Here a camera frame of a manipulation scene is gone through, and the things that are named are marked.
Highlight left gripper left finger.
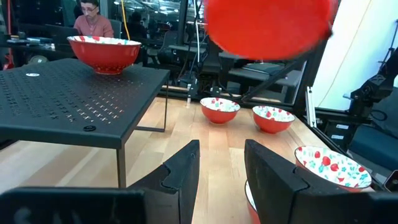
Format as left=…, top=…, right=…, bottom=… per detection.
left=0, top=139, right=201, bottom=224

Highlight red strawberry print bowl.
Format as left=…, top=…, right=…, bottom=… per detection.
left=244, top=179, right=261, bottom=224
left=251, top=105, right=295, bottom=134
left=200, top=96, right=242, bottom=125
left=294, top=145, right=373, bottom=193
left=67, top=35, right=142, bottom=75

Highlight black office chair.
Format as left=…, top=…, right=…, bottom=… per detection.
left=157, top=29, right=187, bottom=68

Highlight yellow cable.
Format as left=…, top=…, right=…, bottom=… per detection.
left=120, top=0, right=131, bottom=40

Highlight dark padded chair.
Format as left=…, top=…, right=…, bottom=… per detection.
left=348, top=93, right=398, bottom=170

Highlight black perforated metal shelf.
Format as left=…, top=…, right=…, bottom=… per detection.
left=0, top=58, right=171, bottom=189

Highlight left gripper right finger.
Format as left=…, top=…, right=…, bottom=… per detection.
left=244, top=139, right=398, bottom=224

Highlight red and white shoes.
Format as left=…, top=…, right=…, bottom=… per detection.
left=73, top=0, right=115, bottom=39

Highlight red plastic bowl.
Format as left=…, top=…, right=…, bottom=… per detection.
left=203, top=0, right=340, bottom=61

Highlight black laptop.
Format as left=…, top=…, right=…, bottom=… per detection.
left=45, top=24, right=80, bottom=44

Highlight silver aluminium bar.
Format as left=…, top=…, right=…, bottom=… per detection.
left=305, top=86, right=318, bottom=128

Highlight black box white labels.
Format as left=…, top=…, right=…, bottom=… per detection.
left=323, top=119, right=354, bottom=149

